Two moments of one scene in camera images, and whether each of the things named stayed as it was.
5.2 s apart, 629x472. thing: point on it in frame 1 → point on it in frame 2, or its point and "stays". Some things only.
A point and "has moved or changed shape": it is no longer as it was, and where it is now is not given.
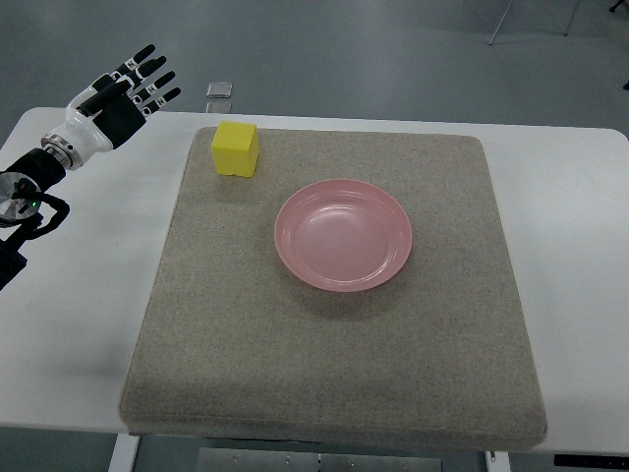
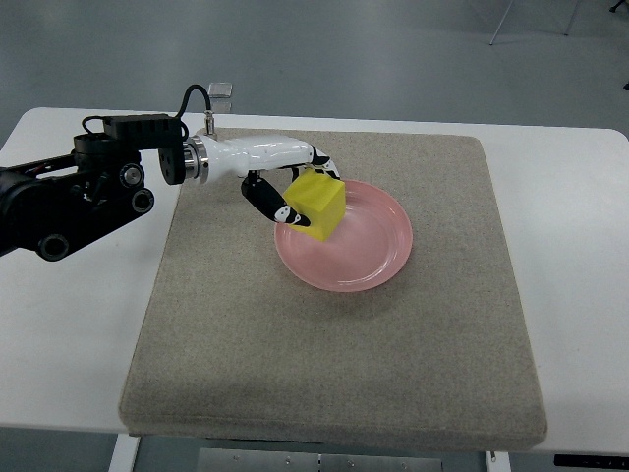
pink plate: (343, 235) stays
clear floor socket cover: (219, 90) stays
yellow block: (236, 148) has moved or changed shape
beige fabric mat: (234, 345) stays
